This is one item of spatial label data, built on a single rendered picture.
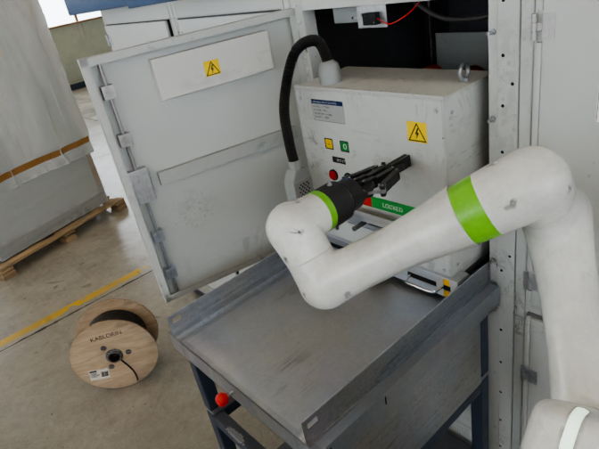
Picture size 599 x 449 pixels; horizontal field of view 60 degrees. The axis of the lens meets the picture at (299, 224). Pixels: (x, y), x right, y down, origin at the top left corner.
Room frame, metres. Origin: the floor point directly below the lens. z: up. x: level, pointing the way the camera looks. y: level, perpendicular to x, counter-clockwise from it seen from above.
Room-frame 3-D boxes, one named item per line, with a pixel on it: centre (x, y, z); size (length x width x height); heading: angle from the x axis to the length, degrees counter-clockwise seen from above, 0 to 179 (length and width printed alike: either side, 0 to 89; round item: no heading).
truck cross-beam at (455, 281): (1.28, -0.22, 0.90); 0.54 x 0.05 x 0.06; 37
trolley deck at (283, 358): (1.14, -0.03, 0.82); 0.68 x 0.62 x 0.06; 127
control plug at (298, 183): (1.39, -0.02, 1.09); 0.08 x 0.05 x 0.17; 127
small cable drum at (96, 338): (2.07, 1.00, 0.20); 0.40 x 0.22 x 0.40; 98
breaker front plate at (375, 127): (1.27, -0.20, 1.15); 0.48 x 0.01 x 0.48; 37
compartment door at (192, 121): (1.51, 0.18, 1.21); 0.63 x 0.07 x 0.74; 115
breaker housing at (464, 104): (1.42, -0.41, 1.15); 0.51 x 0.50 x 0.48; 127
